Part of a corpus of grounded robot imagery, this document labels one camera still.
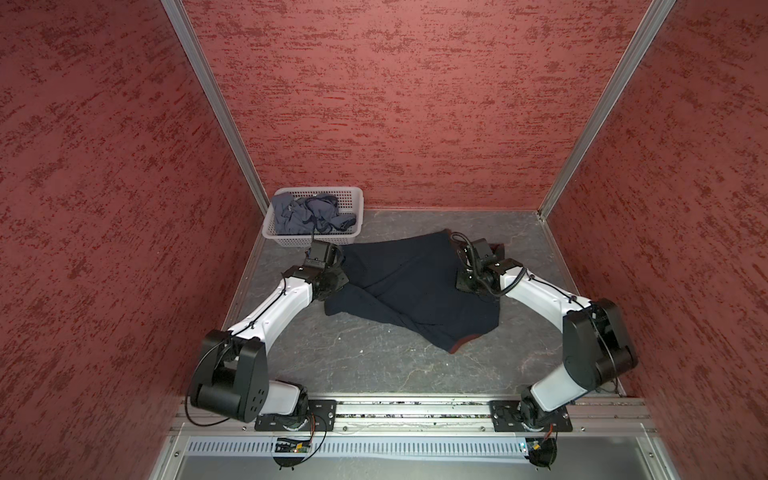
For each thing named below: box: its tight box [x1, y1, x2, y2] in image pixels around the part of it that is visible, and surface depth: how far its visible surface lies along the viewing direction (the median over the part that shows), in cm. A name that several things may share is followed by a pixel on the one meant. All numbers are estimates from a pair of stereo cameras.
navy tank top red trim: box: [324, 229, 500, 354], surface depth 92 cm
